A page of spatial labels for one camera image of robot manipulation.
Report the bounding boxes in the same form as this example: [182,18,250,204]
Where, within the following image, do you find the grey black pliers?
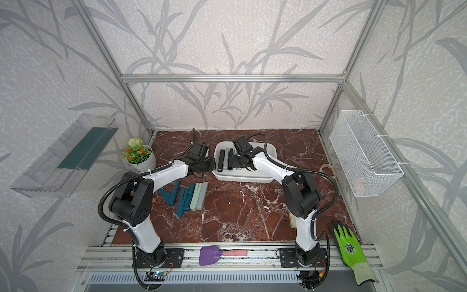
[227,148,234,170]

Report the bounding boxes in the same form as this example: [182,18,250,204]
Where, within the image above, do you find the white rectangular storage tray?
[212,141,274,183]

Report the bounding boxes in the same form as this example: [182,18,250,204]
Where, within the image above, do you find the beige pliers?
[288,212,297,229]

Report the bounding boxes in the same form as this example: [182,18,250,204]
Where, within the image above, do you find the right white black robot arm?
[233,136,339,266]

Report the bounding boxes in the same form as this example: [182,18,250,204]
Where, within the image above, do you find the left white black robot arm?
[97,142,215,254]

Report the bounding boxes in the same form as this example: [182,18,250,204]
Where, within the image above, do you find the light green folded pliers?
[190,182,203,211]

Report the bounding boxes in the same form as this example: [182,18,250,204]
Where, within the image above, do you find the open dark teal pliers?
[159,180,181,207]

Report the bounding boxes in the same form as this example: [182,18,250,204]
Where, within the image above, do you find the dark teal folded pliers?
[176,188,188,218]

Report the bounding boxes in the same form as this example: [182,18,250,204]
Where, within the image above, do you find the potted artificial flower plant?
[124,137,156,172]

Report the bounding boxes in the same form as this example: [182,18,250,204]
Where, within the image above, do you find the clear tape roll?
[319,163,338,179]

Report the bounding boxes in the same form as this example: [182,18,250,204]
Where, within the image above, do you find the purple pink spatula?
[199,245,248,266]

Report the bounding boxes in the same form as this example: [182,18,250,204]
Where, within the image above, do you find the green white work glove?
[327,219,376,286]

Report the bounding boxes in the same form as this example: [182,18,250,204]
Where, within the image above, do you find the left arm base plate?
[132,248,185,269]

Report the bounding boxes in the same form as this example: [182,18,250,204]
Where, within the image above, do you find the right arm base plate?
[278,246,328,268]

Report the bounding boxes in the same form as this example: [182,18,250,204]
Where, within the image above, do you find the white wire mesh basket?
[330,109,404,198]

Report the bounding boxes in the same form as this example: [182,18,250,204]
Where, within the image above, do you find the clear plastic wall shelf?
[10,114,118,198]

